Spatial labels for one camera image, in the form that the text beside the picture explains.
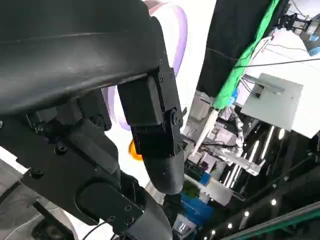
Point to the black backdrop cloth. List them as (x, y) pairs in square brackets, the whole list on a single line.
[(225, 37)]

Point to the blue storage box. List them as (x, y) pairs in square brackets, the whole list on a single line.
[(197, 210)]

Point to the green cloth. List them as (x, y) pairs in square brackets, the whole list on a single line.
[(250, 50)]

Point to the grey metal panel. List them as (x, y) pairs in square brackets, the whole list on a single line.
[(275, 105)]

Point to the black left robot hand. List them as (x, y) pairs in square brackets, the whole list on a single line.
[(62, 62)]

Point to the orange white toy bread roll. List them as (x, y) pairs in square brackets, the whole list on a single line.
[(137, 156)]

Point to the white background desk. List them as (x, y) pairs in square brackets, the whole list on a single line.
[(287, 50)]

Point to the lilac plate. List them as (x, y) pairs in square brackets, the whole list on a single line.
[(182, 32)]

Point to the white tapered pole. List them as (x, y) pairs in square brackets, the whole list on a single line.
[(204, 132)]

